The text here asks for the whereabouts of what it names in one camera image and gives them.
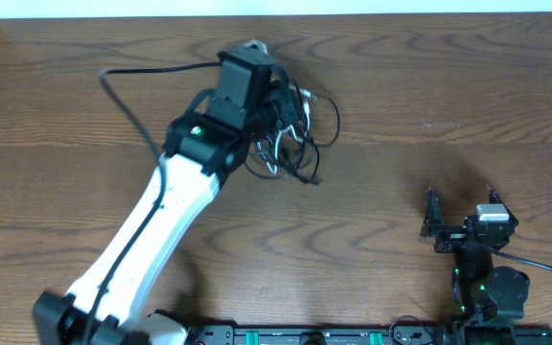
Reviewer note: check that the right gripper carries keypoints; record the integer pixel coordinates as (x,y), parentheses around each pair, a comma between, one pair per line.
(452,237)

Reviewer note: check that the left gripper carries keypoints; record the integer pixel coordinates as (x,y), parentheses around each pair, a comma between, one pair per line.
(292,104)

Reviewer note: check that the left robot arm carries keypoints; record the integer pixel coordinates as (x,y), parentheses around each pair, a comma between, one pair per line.
(202,148)

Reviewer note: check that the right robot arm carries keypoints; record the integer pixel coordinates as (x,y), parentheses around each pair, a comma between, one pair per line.
(491,298)

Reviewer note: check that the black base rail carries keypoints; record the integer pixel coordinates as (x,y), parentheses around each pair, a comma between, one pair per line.
(405,334)

